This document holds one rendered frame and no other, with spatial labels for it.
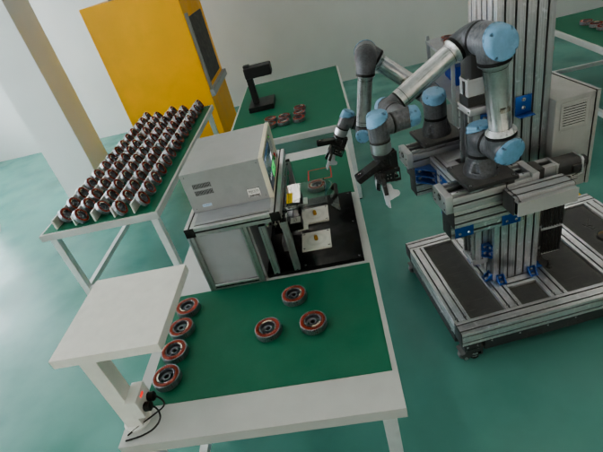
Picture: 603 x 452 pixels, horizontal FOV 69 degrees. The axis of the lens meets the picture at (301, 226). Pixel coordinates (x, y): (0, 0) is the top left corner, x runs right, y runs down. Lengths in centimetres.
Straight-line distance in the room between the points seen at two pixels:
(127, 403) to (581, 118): 219
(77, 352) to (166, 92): 456
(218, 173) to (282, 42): 542
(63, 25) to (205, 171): 625
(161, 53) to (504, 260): 437
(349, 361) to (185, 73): 451
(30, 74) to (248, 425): 477
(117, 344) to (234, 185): 90
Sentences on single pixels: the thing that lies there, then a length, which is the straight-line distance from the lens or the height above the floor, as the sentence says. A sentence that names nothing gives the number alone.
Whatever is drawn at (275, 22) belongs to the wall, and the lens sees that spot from 725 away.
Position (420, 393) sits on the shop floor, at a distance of 250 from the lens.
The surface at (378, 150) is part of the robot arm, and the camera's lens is 161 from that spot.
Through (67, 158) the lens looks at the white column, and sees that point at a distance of 597.
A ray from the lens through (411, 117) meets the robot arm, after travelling 162.
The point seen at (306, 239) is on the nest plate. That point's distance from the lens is 227.
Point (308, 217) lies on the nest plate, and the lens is 243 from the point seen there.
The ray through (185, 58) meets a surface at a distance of 560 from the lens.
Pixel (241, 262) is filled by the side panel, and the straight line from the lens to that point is 209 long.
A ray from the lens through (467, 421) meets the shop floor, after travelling 242.
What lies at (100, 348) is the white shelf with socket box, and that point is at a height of 120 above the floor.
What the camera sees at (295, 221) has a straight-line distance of 217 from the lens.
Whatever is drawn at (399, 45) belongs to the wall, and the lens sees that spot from 745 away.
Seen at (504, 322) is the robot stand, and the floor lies 23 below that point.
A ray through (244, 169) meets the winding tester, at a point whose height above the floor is 128.
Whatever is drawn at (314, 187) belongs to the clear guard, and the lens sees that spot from 211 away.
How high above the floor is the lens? 206
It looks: 33 degrees down
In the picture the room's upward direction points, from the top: 16 degrees counter-clockwise
